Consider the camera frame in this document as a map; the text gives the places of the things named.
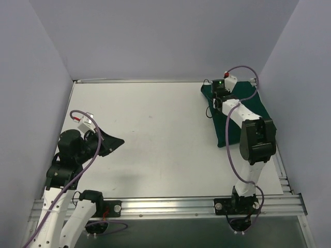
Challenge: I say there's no green surgical drape cloth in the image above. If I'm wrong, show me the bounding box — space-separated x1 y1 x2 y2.
200 81 270 148

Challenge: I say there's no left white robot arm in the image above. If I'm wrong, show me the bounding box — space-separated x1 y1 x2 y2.
24 129 125 247

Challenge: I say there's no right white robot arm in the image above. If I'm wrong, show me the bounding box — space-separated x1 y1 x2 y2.
211 77 276 213

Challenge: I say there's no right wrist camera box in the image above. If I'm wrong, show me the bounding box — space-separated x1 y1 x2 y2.
224 72 238 92

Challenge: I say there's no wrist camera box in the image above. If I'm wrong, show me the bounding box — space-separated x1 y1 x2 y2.
224 72 238 92
78 112 94 134

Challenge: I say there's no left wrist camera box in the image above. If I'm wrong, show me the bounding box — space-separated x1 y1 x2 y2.
78 112 94 134

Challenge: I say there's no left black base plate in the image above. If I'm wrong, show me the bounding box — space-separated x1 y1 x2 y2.
92 200 122 219

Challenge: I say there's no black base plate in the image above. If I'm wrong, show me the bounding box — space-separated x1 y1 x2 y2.
92 200 122 219
214 197 260 215

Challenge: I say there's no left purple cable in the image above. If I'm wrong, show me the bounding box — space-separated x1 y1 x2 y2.
22 110 129 248

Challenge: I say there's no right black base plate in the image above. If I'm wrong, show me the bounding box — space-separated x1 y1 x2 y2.
214 197 260 215

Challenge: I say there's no aluminium front rail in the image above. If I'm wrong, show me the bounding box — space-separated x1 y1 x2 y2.
27 192 308 222

